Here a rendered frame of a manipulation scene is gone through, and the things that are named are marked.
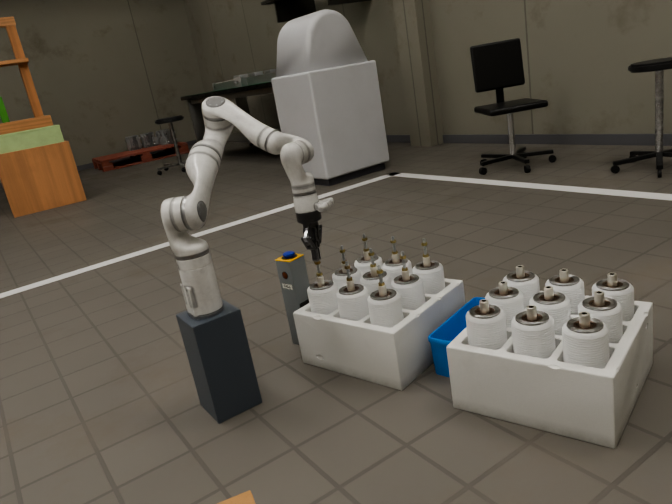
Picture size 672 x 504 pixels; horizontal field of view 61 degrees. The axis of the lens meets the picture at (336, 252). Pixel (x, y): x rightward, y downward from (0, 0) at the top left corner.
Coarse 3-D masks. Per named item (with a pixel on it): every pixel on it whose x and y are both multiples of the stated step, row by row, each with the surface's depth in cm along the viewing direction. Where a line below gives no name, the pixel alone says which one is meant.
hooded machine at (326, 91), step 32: (288, 32) 449; (320, 32) 431; (352, 32) 448; (288, 64) 452; (320, 64) 435; (352, 64) 448; (288, 96) 457; (320, 96) 435; (352, 96) 452; (288, 128) 472; (320, 128) 439; (352, 128) 457; (384, 128) 476; (320, 160) 449; (352, 160) 462; (384, 160) 481
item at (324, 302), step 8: (328, 288) 175; (336, 288) 177; (312, 296) 176; (320, 296) 175; (328, 296) 175; (312, 304) 177; (320, 304) 175; (328, 304) 176; (336, 304) 177; (320, 312) 176; (328, 312) 176
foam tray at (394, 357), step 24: (456, 288) 179; (312, 312) 178; (336, 312) 174; (408, 312) 166; (432, 312) 169; (312, 336) 178; (336, 336) 170; (360, 336) 164; (384, 336) 157; (408, 336) 160; (312, 360) 182; (336, 360) 174; (360, 360) 167; (384, 360) 161; (408, 360) 161; (432, 360) 171; (384, 384) 164; (408, 384) 162
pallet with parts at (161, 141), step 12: (156, 132) 944; (168, 132) 916; (132, 144) 920; (144, 144) 932; (156, 144) 943; (168, 144) 920; (180, 144) 896; (108, 156) 895; (120, 156) 858; (132, 156) 936; (144, 156) 872; (156, 156) 918; (168, 156) 890; (96, 168) 912; (108, 168) 849
